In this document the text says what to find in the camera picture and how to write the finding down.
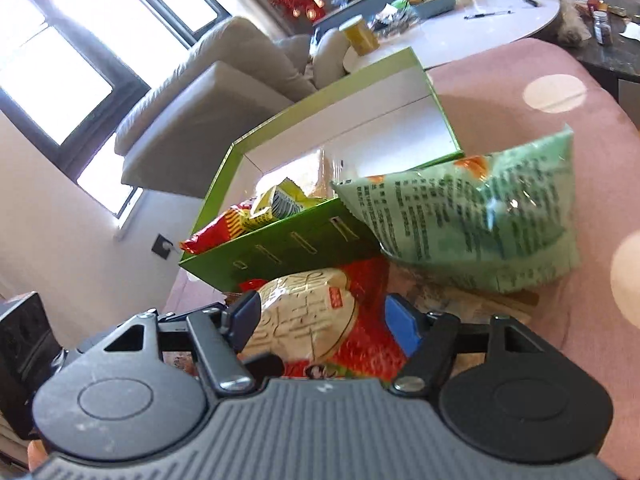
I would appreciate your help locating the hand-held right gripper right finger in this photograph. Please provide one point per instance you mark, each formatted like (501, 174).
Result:
(402, 322)

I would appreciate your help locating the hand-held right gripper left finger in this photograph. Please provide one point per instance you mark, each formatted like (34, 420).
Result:
(247, 310)

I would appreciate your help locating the red bag of beige crackers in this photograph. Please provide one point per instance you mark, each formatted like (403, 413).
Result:
(310, 315)

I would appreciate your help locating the green cardboard box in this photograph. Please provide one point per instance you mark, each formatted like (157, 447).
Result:
(300, 245)

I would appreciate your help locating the light green snack bag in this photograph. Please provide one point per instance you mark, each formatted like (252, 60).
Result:
(475, 220)

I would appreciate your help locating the red yellow striped snack bag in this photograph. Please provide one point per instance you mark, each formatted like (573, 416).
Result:
(220, 230)

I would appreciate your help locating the yellow green snack packet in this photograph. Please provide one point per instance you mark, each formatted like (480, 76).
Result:
(285, 200)

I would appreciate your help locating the beige armchair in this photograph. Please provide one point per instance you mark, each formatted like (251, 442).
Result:
(200, 105)

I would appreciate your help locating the pink polka dot tablecloth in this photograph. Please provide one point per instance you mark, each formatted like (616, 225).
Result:
(525, 125)

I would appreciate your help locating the dark framed window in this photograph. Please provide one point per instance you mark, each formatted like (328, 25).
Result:
(50, 95)

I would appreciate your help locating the yellow can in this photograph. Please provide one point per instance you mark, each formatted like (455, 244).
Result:
(359, 35)

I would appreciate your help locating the white oval coffee table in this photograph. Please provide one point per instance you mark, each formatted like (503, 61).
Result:
(475, 35)

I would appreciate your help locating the clear plastic bag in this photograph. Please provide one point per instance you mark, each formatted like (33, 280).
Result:
(395, 22)

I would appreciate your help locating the blue tray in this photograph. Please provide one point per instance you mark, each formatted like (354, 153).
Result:
(435, 7)

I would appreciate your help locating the black pen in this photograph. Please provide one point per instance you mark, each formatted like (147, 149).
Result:
(487, 14)

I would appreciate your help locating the dark marble table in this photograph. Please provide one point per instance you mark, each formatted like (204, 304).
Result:
(600, 60)

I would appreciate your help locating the black marker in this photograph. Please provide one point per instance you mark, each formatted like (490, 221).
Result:
(531, 1)

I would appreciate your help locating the fluffy beige toy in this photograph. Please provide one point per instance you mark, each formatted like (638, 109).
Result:
(572, 20)

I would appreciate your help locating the glass spice jar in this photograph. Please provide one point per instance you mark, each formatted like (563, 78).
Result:
(602, 30)

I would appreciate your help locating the black wall outlet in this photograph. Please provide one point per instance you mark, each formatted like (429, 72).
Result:
(162, 246)

